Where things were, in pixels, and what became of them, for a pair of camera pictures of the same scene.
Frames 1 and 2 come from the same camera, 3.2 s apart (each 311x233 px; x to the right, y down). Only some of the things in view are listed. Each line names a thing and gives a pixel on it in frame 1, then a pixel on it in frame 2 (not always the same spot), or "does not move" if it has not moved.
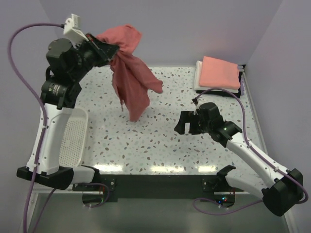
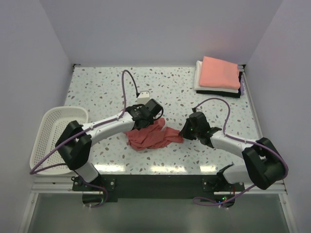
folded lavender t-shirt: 242,86 does not move
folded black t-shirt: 238,94 does not move
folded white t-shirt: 198,87 does not move
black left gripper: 96,49 -> 145,122
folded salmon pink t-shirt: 216,73 does not move
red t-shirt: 132,79 -> 152,136
